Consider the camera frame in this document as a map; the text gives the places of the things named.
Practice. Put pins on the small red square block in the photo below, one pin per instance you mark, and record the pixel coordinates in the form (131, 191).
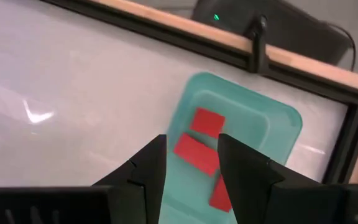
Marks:
(208, 122)

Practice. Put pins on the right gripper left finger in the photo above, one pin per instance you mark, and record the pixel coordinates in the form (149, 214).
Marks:
(149, 174)

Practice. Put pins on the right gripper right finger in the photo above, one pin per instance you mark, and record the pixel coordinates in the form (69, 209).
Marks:
(244, 174)

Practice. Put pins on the black aluminium table frame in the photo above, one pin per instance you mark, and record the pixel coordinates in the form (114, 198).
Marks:
(197, 40)

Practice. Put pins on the red rectangular block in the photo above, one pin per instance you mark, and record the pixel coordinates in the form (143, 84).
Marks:
(221, 196)
(196, 154)

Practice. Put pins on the black electronics box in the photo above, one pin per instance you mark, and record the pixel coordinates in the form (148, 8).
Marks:
(291, 28)

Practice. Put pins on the teal plastic bin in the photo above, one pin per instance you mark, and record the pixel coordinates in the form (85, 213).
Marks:
(253, 118)

